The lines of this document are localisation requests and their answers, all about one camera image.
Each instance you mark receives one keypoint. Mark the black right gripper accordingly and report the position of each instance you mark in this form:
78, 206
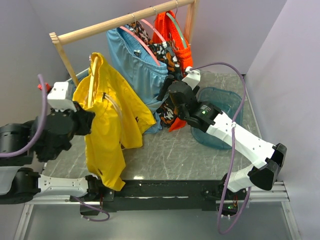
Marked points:
164, 89

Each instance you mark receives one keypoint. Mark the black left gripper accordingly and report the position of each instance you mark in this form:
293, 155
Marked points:
85, 118

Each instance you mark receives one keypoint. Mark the yellow shorts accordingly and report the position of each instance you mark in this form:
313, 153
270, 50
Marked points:
121, 118

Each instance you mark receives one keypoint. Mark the yellow wooden hanger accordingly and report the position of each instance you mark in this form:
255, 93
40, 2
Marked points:
91, 92

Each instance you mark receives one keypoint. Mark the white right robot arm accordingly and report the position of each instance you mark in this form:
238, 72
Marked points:
266, 159

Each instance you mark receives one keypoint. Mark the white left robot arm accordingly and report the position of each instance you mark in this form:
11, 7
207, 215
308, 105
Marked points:
21, 184

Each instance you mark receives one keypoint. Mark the floral patterned shorts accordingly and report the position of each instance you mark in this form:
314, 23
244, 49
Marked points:
166, 111

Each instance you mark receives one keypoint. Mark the light blue shorts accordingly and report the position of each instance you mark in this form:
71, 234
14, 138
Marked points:
138, 68

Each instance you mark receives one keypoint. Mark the orange shorts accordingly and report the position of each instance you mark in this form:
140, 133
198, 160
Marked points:
167, 29

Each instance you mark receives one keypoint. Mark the grey green hanger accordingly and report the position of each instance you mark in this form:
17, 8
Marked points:
177, 26

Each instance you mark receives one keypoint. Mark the pink hanger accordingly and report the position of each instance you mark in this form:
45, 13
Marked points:
138, 32

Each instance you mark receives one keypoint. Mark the white laundry basket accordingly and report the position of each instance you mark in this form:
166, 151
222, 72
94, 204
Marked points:
80, 76

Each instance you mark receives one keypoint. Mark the wooden clothes rack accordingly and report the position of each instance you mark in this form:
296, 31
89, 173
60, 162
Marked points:
60, 40

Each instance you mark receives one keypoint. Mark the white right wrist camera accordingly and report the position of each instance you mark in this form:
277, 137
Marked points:
192, 78

